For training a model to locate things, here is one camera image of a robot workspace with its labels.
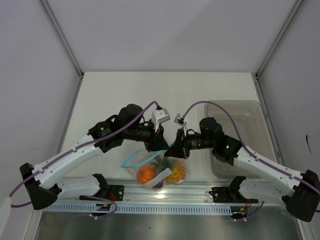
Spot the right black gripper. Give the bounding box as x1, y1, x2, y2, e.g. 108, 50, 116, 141
164, 127, 215, 160

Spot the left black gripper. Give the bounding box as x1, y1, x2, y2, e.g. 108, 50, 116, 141
123, 118, 170, 152

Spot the clear zip top bag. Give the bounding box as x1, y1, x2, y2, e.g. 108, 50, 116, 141
121, 149, 190, 190

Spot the orange toy pumpkin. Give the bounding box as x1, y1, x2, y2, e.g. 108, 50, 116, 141
136, 165, 155, 185

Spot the purple toy onion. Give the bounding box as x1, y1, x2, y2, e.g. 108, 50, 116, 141
152, 181, 165, 190

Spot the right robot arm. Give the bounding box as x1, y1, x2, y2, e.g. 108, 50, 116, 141
164, 115, 320, 222

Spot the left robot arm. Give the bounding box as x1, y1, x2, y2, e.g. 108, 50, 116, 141
19, 104, 170, 210

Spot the clear plastic food container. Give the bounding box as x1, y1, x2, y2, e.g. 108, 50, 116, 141
203, 100, 277, 180

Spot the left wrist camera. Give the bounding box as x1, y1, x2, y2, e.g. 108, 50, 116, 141
151, 107, 171, 132

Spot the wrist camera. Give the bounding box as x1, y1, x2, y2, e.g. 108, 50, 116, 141
174, 113, 188, 136
151, 107, 171, 132

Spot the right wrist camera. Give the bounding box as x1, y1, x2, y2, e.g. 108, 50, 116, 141
174, 113, 188, 136

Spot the aluminium rail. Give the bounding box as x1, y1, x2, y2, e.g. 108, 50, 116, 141
33, 177, 306, 206

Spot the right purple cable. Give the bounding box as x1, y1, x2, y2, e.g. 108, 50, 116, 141
182, 101, 320, 223

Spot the purple cable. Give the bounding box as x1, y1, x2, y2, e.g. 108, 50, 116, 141
182, 101, 320, 223
9, 100, 163, 221

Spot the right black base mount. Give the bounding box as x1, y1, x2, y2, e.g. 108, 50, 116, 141
208, 186, 259, 204

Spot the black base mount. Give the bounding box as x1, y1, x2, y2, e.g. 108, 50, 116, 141
79, 185, 124, 202
208, 186, 259, 204

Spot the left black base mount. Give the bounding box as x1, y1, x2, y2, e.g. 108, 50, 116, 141
79, 185, 124, 202

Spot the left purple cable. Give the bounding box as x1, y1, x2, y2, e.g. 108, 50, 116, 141
9, 100, 163, 221

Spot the slotted cable duct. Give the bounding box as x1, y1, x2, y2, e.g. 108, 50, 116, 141
44, 202, 233, 216

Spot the left frame post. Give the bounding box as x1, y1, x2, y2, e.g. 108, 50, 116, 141
38, 0, 84, 78

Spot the frame post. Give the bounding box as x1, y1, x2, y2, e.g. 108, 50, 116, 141
38, 0, 84, 78
255, 0, 307, 81

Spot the right frame post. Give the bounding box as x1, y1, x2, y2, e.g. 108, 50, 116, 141
255, 0, 307, 81

